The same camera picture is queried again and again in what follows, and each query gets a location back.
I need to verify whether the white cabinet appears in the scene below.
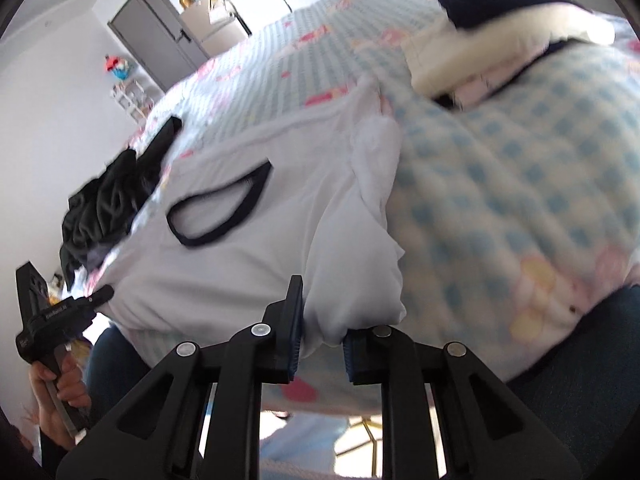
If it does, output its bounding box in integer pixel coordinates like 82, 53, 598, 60
179, 0, 251, 58

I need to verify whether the navy folded garment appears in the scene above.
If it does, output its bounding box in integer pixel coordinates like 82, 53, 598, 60
431, 0, 551, 31

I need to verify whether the person's left hand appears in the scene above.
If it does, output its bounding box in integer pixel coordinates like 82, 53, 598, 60
29, 345, 93, 448

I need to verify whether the grey door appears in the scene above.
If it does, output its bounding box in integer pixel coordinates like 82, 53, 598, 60
107, 0, 211, 93

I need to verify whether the cream folded garment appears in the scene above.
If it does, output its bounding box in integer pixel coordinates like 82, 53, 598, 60
402, 0, 617, 96

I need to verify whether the gold metal frame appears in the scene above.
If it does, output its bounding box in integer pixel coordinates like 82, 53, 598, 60
340, 417, 386, 480

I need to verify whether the person's right leg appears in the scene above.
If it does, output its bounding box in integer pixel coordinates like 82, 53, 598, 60
507, 285, 640, 480

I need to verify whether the black garment pile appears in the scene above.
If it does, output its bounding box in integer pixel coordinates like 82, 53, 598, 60
60, 116, 183, 273

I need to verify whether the white t-shirt navy trim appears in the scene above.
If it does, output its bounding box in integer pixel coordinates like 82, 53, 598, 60
85, 77, 407, 361

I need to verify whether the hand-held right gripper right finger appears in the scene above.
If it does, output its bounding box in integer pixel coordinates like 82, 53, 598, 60
342, 325, 583, 480

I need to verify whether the blue checked cartoon-print blanket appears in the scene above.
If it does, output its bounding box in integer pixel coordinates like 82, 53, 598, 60
82, 0, 640, 418

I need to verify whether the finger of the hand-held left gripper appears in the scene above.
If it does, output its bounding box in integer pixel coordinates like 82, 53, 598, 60
75, 284, 115, 312

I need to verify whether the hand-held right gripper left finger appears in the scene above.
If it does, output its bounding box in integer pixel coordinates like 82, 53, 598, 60
56, 275, 305, 480

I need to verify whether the colourful toy figure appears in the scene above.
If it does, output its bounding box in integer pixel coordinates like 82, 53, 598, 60
104, 54, 136, 81

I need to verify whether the white shelf rack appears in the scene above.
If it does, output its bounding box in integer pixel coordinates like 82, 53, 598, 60
111, 77, 157, 123

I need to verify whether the pink printed folded garment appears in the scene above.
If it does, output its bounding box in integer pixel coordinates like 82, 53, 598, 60
450, 67, 526, 107

